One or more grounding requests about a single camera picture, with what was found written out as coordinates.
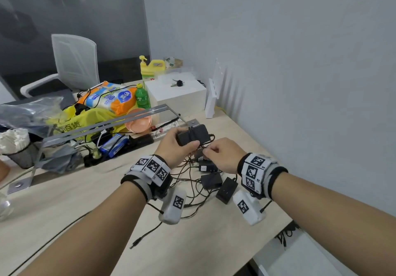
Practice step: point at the person's right hand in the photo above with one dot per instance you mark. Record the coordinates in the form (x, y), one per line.
(227, 156)

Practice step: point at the person's left hand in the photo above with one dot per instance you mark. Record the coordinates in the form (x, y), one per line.
(168, 149)

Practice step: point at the person's left thumb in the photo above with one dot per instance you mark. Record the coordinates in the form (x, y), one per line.
(189, 147)

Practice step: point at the person's right fingers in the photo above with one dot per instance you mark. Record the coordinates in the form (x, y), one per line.
(210, 153)

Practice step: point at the large black power adapter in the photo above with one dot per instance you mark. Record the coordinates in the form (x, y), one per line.
(195, 134)

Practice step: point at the person's right forearm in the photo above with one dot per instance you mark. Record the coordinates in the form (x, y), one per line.
(334, 220)

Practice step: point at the person's left forearm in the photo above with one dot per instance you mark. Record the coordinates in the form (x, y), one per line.
(92, 238)

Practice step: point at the small labelled black power adapter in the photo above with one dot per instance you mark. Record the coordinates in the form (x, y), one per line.
(208, 167)

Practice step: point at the square black power adapter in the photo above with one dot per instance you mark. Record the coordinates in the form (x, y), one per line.
(212, 181)

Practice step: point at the long black power adapter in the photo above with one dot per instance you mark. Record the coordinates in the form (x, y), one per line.
(226, 189)

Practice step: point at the left marker wrist band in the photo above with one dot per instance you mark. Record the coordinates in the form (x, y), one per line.
(148, 170)

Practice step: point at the marker wrist band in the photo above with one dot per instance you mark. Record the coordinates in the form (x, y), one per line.
(148, 170)
(256, 173)

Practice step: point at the right marker wrist band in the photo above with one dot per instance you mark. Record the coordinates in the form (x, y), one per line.
(256, 173)

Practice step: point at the white box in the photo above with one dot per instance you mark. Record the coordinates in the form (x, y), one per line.
(178, 95)

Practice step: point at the white router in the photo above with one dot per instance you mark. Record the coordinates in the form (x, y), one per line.
(211, 98)

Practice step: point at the pink bowl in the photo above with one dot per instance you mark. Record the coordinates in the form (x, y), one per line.
(138, 121)

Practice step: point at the black power strip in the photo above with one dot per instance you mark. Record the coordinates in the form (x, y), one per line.
(123, 149)

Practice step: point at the keys with black fob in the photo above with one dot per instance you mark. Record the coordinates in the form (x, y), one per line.
(177, 83)

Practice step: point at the green plastic bottle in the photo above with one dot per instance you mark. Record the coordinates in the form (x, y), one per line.
(142, 97)

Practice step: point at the blue battery pack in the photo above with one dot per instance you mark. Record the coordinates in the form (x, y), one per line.
(113, 144)

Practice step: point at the yellow pump detergent bottle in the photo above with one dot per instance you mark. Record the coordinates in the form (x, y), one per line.
(151, 67)

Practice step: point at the orange tissue pack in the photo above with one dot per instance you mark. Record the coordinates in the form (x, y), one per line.
(111, 97)

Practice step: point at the yellow plastic bag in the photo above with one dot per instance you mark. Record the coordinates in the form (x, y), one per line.
(85, 119)

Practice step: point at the grey cloth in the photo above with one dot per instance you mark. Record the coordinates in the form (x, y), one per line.
(58, 160)

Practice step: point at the white cabinet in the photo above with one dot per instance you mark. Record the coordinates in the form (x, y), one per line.
(297, 258)

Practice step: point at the white mesh office chair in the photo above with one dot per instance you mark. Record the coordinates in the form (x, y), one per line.
(75, 61)

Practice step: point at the clear plastic bag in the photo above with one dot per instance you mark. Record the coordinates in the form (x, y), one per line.
(29, 113)

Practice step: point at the mesh cup with white tissue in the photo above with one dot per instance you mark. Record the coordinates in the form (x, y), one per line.
(17, 147)

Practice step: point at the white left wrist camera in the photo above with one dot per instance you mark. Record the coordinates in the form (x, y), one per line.
(173, 206)

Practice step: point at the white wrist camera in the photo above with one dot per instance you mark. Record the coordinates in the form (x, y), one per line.
(247, 207)
(173, 206)

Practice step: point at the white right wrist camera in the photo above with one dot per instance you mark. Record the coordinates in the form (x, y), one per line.
(247, 207)

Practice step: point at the grey metal bracket frame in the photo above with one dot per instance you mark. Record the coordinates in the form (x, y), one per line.
(92, 127)

